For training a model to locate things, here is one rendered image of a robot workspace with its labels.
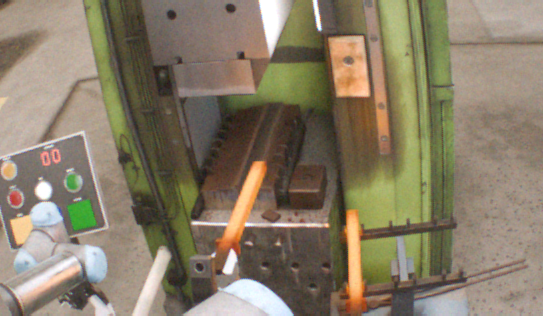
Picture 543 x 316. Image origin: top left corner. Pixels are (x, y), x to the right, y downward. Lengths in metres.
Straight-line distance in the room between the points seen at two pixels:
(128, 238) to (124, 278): 0.30
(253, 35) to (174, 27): 0.20
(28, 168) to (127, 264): 1.47
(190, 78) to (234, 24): 0.20
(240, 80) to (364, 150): 0.42
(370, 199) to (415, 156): 0.20
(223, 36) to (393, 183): 0.66
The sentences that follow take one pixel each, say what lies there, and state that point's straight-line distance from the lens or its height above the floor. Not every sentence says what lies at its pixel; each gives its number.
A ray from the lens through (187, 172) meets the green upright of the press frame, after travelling 2.15.
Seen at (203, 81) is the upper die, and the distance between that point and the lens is 1.79.
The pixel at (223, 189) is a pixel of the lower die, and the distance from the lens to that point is 1.96.
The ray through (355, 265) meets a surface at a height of 0.95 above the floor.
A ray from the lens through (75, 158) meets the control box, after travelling 1.98.
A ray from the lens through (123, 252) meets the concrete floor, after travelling 3.45.
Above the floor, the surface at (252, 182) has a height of 1.13.
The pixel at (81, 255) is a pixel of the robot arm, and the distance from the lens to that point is 1.41.
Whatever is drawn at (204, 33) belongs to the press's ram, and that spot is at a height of 1.44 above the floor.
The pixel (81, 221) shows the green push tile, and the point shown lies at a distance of 1.98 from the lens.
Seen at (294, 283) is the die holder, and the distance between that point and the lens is 2.06.
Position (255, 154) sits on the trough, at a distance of 2.07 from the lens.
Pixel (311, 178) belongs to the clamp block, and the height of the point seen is 0.98.
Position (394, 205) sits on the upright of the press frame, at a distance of 2.09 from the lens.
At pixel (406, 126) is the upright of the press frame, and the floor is 1.08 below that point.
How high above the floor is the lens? 2.11
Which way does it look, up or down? 33 degrees down
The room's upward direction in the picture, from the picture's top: 10 degrees counter-clockwise
